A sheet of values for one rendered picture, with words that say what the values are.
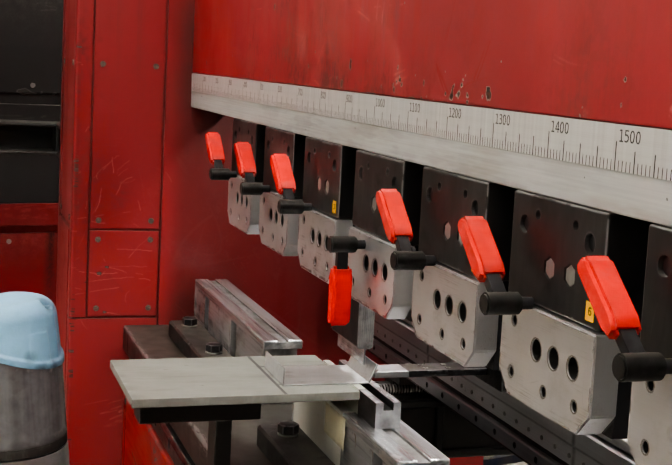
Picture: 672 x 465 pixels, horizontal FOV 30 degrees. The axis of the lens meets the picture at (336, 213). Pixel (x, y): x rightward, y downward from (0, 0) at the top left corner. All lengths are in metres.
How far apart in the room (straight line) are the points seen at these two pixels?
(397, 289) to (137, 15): 1.14
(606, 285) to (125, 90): 1.56
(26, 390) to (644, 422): 0.43
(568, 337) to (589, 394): 0.05
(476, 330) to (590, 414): 0.20
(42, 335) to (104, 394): 1.46
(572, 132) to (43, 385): 0.43
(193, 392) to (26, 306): 0.53
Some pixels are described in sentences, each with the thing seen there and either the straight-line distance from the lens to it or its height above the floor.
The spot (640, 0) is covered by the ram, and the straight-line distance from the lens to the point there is 0.87.
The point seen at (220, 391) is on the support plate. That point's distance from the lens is 1.43.
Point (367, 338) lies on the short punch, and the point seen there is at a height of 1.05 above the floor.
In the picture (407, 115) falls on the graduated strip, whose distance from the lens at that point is 1.25.
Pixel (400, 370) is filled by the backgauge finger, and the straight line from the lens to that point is 1.54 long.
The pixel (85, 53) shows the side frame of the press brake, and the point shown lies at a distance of 2.27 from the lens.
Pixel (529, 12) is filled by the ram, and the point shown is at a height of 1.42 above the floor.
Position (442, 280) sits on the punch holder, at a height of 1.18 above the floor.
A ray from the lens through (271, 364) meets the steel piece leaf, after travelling 1.50.
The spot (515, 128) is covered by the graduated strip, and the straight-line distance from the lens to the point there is 1.02.
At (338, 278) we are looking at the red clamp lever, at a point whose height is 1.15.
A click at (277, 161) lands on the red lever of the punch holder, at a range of 1.57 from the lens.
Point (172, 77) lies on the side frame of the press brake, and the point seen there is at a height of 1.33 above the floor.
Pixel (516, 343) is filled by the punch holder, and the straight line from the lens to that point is 1.01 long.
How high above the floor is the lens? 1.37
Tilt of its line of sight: 7 degrees down
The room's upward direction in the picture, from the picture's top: 3 degrees clockwise
